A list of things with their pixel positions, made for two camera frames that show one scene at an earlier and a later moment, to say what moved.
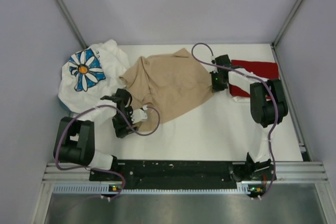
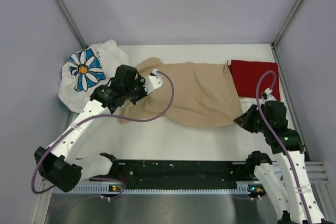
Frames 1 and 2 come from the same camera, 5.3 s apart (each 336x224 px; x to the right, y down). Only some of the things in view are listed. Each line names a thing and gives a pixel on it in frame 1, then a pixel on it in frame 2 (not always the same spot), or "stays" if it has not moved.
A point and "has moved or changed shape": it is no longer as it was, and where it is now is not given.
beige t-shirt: x=169 y=83 has moved or changed shape
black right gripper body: x=217 y=85 → x=255 y=123
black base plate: x=185 y=174 stays
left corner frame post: x=64 y=9 stays
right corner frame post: x=282 y=30 stays
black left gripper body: x=120 y=123 → x=137 y=91
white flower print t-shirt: x=90 y=74 stays
